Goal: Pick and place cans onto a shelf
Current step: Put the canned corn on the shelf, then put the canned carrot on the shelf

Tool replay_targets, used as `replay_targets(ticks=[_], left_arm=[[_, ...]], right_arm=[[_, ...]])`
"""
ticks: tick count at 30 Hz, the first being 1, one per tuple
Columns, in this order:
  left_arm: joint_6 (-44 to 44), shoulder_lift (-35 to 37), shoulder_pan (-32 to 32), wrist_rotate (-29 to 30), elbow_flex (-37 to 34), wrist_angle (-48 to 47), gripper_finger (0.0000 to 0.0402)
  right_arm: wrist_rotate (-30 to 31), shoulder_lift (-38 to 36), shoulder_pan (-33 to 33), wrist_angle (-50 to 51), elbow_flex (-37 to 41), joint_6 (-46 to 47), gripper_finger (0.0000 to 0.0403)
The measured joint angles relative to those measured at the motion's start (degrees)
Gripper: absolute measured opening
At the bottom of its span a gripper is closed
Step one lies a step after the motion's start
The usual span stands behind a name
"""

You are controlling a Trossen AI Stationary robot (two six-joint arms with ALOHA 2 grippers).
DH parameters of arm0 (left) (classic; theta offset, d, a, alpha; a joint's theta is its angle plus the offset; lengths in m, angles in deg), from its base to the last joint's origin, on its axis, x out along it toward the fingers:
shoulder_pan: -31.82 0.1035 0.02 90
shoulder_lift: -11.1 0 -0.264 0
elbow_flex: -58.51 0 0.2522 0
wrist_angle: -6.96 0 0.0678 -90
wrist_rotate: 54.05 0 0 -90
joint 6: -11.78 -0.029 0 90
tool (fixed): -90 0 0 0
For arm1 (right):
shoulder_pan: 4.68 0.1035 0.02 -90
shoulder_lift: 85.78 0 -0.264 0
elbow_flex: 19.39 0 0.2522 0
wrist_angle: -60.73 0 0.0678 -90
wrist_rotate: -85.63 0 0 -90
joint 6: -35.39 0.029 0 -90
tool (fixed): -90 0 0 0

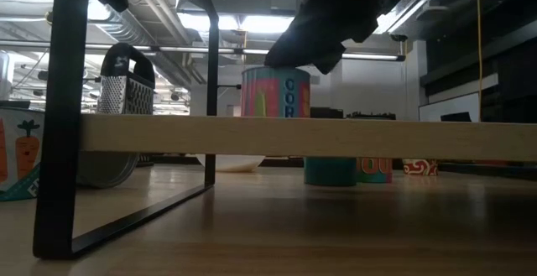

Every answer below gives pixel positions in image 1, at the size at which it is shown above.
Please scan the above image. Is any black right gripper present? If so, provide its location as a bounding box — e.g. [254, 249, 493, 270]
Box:
[263, 0, 391, 76]

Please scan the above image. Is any colourful corn can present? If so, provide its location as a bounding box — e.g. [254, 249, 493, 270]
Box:
[240, 65, 312, 119]

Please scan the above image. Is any wooden shelf with black frame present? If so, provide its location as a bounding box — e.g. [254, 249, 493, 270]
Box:
[32, 0, 537, 261]

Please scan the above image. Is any plain teal can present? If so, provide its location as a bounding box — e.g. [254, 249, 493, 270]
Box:
[304, 157, 358, 187]

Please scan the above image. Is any teal can with orange letters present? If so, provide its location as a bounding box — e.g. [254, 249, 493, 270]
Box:
[356, 157, 394, 185]

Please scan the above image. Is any carrot print can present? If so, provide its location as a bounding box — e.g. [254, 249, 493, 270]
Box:
[0, 107, 140, 203]

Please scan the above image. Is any dark box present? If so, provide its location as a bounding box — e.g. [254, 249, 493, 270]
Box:
[310, 107, 346, 120]

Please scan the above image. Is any long tube light fixture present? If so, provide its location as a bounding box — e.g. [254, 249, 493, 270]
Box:
[133, 44, 407, 62]

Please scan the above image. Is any dark tray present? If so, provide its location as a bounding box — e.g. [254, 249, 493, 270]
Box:
[345, 111, 397, 121]

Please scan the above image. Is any white translucent bowl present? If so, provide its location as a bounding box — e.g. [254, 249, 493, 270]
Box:
[195, 154, 267, 174]

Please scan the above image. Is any black screen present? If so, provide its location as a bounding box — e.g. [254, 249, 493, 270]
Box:
[0, 99, 31, 110]

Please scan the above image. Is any red white swirl pattern can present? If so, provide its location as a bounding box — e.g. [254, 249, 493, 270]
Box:
[402, 159, 439, 177]

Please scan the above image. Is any black monitor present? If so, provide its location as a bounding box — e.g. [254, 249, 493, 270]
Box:
[440, 112, 473, 123]

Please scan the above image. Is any silver corrugated ventilation duct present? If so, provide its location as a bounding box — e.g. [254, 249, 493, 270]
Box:
[90, 0, 169, 49]

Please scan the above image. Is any metal box grater black handle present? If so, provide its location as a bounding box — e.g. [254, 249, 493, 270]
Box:
[96, 42, 157, 168]

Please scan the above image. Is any white wall board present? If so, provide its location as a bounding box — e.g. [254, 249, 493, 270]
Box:
[418, 91, 482, 122]

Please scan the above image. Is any yellow hanging cable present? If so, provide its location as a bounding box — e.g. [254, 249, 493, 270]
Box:
[476, 0, 484, 122]

